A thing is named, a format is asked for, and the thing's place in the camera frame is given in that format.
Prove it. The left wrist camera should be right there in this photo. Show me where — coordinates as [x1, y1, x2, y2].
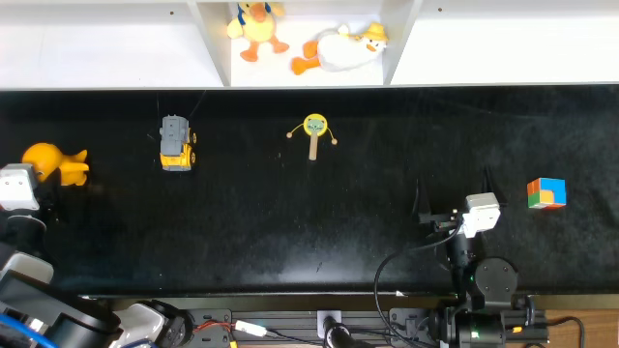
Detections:
[0, 162, 41, 213]

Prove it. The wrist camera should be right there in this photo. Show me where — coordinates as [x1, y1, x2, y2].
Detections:
[0, 162, 41, 213]
[460, 191, 502, 240]

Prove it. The yellow rubber duck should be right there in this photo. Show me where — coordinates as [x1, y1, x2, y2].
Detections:
[21, 142, 91, 188]

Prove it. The yellow plush duck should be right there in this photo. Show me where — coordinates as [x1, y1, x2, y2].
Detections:
[225, 2, 290, 63]

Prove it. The yellow rattle drum toy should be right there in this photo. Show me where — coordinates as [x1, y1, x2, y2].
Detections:
[285, 113, 339, 161]

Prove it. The blue cable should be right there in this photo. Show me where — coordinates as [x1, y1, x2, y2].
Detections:
[0, 312, 60, 348]

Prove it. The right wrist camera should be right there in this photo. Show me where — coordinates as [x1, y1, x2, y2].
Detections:
[460, 191, 502, 240]

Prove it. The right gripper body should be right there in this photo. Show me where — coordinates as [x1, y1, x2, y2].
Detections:
[418, 208, 465, 235]

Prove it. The mounting rail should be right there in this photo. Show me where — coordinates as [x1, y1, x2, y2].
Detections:
[186, 307, 586, 348]

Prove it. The many-coloured puzzle cube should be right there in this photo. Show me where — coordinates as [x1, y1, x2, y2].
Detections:
[526, 177, 568, 211]

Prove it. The white shelf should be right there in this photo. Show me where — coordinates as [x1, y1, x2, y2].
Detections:
[0, 0, 619, 92]

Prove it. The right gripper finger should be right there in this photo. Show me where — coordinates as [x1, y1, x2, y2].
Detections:
[480, 166, 507, 207]
[414, 177, 433, 217]

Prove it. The white plush duck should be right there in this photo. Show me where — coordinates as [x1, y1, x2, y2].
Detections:
[290, 21, 390, 76]

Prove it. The grey and yellow toy truck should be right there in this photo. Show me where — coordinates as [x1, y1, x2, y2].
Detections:
[159, 114, 198, 172]

